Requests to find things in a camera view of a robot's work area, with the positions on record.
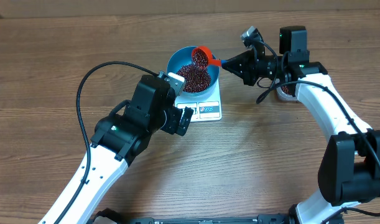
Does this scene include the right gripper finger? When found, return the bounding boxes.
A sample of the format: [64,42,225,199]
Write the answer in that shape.
[222,50,254,67]
[222,66,248,83]

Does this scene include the red beans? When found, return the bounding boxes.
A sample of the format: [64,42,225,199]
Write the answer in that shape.
[177,62,211,93]

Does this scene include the red measuring scoop blue handle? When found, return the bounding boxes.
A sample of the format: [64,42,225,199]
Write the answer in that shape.
[191,46,226,69]

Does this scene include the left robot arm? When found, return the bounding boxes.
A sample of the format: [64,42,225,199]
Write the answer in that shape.
[41,72,193,223]

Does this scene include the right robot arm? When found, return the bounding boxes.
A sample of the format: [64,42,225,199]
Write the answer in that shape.
[221,26,380,223]

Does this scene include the white digital kitchen scale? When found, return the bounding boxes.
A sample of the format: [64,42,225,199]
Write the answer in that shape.
[175,78,223,123]

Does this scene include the blue metal bowl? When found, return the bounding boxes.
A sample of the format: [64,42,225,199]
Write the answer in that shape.
[167,46,220,94]

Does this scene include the clear plastic bean container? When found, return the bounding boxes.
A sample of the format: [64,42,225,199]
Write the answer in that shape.
[276,86,298,102]

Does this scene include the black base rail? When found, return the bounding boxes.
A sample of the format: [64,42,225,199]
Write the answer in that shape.
[86,208,345,224]

